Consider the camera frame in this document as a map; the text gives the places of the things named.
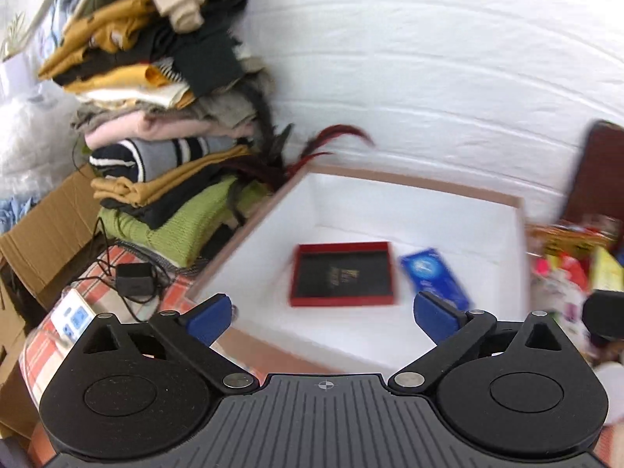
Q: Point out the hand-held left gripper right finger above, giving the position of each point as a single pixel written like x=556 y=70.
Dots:
x=436 y=319

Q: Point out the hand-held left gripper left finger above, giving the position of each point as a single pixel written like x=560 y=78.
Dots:
x=214 y=319

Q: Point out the brown cardboard box white inside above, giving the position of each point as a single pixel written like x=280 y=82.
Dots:
x=341 y=195

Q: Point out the blue rectangular box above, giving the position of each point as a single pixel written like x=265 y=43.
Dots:
x=429 y=268

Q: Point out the orange yellow packet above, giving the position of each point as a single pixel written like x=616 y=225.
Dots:
x=570 y=239

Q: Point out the red tray box black inside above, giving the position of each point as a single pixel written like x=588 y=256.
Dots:
x=341 y=273

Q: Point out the white power strip blue sockets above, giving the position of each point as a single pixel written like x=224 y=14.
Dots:
x=73 y=314

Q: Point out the stack of folded clothes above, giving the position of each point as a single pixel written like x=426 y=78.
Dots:
x=146 y=180

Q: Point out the plaid blanket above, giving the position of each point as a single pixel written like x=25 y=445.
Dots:
x=44 y=351

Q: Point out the plain brown cardboard carton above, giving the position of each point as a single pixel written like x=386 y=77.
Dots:
x=44 y=234

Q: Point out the red black feathers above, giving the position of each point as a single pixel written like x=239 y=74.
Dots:
x=336 y=131

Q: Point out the light blue cloth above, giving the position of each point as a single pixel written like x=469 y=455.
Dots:
x=14 y=217

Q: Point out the white plastic bag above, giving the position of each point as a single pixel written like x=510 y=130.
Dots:
x=24 y=146

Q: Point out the pale floral cloth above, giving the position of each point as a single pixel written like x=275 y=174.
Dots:
x=29 y=14

